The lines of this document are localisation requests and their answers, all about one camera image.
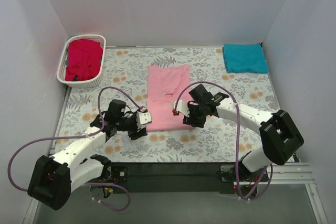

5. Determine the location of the pink t shirt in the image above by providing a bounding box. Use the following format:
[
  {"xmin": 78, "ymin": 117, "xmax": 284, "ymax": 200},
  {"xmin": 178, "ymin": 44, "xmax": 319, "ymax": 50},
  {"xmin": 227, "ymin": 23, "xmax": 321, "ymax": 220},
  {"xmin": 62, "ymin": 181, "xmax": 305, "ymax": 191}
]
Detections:
[{"xmin": 146, "ymin": 64, "xmax": 192, "ymax": 132}]

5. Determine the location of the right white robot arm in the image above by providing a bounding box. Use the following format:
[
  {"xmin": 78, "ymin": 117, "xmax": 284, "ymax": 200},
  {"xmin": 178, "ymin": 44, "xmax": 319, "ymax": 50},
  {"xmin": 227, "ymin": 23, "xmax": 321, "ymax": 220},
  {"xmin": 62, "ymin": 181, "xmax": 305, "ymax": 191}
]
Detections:
[{"xmin": 172, "ymin": 82, "xmax": 304, "ymax": 182}]

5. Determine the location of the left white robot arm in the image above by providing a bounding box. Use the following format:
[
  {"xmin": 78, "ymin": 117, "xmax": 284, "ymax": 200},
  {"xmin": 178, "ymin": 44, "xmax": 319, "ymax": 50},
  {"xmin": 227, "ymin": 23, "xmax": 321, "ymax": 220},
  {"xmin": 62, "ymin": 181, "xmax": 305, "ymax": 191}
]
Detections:
[{"xmin": 27, "ymin": 99, "xmax": 152, "ymax": 210}]

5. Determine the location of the floral table mat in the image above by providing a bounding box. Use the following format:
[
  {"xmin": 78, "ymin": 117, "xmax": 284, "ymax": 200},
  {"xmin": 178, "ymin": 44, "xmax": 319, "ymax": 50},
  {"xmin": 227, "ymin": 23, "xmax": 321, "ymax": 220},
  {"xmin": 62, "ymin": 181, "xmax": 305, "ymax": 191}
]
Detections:
[{"xmin": 52, "ymin": 47, "xmax": 279, "ymax": 162}]

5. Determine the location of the white plastic basket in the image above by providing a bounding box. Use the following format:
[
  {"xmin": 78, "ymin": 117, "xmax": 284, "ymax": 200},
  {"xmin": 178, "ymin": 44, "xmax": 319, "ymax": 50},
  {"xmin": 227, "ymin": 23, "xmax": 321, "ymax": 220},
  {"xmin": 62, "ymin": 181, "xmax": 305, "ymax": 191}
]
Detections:
[{"xmin": 57, "ymin": 34, "xmax": 106, "ymax": 88}]

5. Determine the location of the folded teal t shirt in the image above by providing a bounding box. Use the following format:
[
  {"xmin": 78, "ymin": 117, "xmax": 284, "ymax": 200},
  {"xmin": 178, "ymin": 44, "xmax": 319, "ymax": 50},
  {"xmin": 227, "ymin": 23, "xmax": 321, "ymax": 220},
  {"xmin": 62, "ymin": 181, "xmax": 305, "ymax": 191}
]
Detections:
[{"xmin": 223, "ymin": 44, "xmax": 268, "ymax": 74}]

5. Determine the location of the red t shirt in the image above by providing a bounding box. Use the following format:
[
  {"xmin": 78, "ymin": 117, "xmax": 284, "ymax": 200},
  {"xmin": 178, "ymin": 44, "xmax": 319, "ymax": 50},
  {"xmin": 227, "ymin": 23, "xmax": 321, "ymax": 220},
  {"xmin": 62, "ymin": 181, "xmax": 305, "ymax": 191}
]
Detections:
[{"xmin": 65, "ymin": 39, "xmax": 103, "ymax": 81}]

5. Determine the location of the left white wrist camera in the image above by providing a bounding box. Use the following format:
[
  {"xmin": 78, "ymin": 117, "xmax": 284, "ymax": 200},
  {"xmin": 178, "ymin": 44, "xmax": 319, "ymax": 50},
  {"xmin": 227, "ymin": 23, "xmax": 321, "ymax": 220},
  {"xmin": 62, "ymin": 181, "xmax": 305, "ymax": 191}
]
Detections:
[{"xmin": 136, "ymin": 106, "xmax": 152, "ymax": 129}]

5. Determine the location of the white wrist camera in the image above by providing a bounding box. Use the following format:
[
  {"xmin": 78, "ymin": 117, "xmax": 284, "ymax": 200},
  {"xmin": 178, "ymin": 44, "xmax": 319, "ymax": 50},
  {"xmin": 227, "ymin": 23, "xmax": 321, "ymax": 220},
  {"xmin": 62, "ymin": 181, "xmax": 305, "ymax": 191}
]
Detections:
[
  {"xmin": 136, "ymin": 106, "xmax": 152, "ymax": 129},
  {"xmin": 172, "ymin": 100, "xmax": 190, "ymax": 117}
]

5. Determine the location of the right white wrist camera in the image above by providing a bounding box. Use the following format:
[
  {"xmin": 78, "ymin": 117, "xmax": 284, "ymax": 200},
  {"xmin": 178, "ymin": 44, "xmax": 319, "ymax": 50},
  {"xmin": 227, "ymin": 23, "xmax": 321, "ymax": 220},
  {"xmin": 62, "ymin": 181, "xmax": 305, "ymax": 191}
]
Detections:
[{"xmin": 172, "ymin": 100, "xmax": 190, "ymax": 117}]

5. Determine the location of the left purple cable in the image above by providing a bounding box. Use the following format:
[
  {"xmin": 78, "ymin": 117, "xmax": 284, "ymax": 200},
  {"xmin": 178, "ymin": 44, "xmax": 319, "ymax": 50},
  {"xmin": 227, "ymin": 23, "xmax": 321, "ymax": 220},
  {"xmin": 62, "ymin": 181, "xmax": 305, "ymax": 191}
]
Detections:
[{"xmin": 7, "ymin": 86, "xmax": 148, "ymax": 212}]

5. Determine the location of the aluminium frame rail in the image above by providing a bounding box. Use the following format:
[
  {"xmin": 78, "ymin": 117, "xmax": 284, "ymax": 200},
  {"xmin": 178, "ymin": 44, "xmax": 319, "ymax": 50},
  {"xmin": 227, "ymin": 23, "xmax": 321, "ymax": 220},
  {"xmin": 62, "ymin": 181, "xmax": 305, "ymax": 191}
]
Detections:
[{"xmin": 233, "ymin": 163, "xmax": 317, "ymax": 188}]

